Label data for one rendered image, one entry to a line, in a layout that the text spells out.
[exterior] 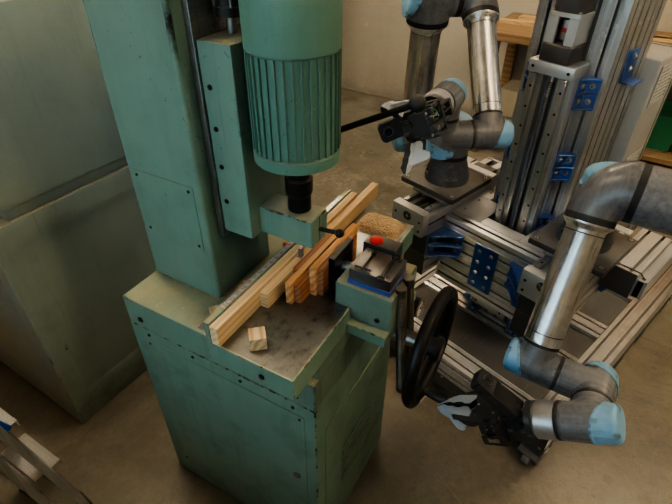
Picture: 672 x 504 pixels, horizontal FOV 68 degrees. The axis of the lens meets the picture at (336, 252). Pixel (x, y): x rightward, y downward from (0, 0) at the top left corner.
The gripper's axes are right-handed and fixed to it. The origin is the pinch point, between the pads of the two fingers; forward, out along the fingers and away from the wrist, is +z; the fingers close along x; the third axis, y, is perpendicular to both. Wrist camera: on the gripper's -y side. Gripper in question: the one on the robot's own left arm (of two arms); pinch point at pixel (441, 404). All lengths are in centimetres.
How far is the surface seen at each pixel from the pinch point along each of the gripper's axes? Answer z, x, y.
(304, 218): 15, 4, -49
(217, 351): 28, -23, -35
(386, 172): 127, 217, 7
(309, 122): 0, 1, -68
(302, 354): 13.2, -16.5, -28.8
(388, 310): 1.9, -0.1, -26.5
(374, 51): 172, 348, -65
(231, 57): 8, -1, -83
